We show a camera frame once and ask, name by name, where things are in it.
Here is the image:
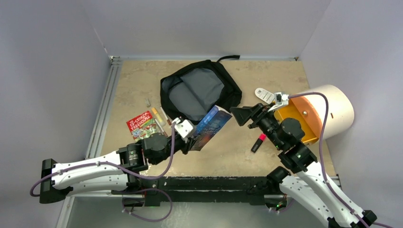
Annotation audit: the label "white red-capped marker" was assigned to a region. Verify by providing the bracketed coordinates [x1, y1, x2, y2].
[160, 106, 172, 125]

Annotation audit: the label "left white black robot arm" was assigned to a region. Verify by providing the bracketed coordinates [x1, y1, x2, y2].
[30, 133, 194, 204]

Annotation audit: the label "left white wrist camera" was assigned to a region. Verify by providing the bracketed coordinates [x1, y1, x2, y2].
[172, 117, 196, 141]

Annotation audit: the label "aluminium frame rails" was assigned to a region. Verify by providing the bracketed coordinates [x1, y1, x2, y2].
[57, 56, 352, 228]

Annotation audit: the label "pink black highlighter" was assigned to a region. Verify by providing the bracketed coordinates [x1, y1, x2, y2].
[250, 133, 266, 153]

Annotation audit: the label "white cylinder orange drawer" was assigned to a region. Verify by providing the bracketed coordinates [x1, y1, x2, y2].
[274, 85, 355, 144]

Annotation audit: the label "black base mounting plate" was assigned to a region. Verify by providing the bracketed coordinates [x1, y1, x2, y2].
[111, 176, 292, 209]

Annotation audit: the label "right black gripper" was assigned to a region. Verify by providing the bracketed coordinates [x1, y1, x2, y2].
[229, 102, 283, 149]

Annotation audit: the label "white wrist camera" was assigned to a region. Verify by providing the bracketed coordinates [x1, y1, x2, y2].
[268, 92, 289, 112]
[172, 117, 196, 141]

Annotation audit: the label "Jane Eyre blue book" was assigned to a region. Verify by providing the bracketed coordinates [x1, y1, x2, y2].
[190, 105, 232, 151]

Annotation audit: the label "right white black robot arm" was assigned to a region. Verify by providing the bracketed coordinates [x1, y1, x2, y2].
[230, 103, 377, 228]

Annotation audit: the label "red Treehouse book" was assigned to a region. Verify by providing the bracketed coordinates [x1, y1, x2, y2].
[126, 111, 165, 142]

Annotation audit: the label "white brown-tipped pen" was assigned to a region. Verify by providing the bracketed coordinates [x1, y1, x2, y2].
[154, 118, 168, 137]

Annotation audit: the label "black student backpack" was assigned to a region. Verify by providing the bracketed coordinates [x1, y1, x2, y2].
[160, 55, 242, 125]

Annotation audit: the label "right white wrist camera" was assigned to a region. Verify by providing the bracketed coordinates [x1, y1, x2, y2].
[268, 92, 289, 112]

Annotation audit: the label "small clear cap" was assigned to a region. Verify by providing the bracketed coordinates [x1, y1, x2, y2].
[145, 98, 151, 107]

